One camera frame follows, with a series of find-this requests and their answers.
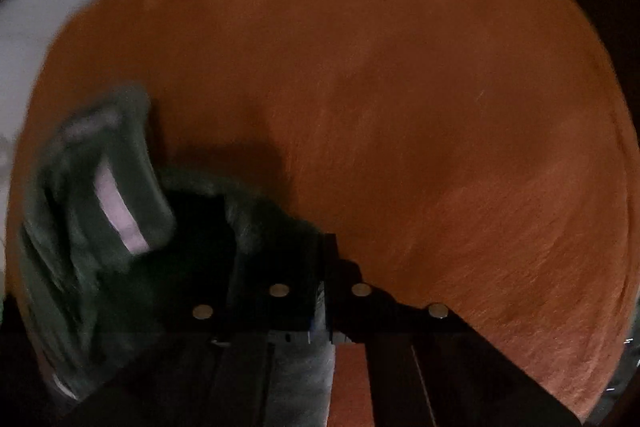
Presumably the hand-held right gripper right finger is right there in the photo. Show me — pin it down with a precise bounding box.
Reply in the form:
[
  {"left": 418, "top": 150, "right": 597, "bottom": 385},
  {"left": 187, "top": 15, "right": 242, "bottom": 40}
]
[{"left": 325, "top": 233, "right": 581, "bottom": 427}]

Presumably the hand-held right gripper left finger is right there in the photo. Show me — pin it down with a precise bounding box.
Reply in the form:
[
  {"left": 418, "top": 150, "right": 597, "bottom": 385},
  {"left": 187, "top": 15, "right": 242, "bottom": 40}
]
[{"left": 75, "top": 233, "right": 331, "bottom": 427}]

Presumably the grey fleece jacket pink trim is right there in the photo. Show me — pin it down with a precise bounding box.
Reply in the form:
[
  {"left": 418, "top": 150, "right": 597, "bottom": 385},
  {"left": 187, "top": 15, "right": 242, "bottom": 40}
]
[{"left": 17, "top": 82, "right": 335, "bottom": 427}]

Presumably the orange fleece blanket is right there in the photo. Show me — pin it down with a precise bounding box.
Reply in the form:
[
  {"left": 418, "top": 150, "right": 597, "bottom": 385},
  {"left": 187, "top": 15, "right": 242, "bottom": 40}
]
[{"left": 7, "top": 0, "right": 633, "bottom": 427}]

